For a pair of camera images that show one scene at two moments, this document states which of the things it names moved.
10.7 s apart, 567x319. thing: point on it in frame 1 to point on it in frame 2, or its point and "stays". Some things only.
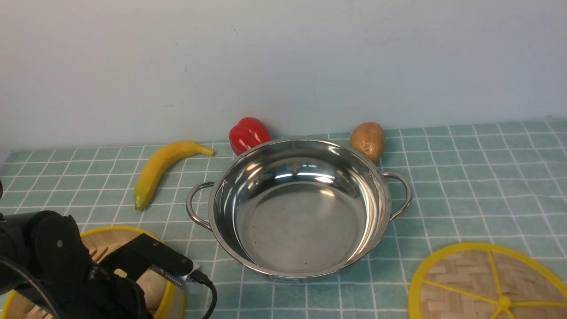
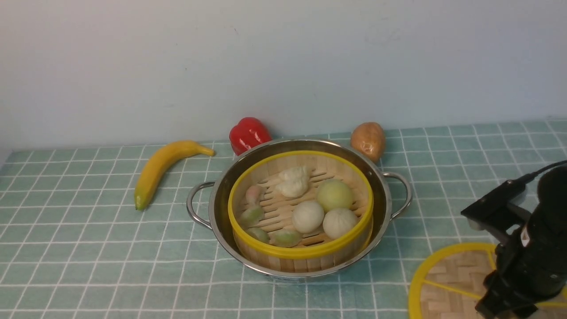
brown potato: (369, 138) stays
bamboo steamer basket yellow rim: (161, 291) to (300, 211)
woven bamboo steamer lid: (488, 281) stays
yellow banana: (154, 163) stays
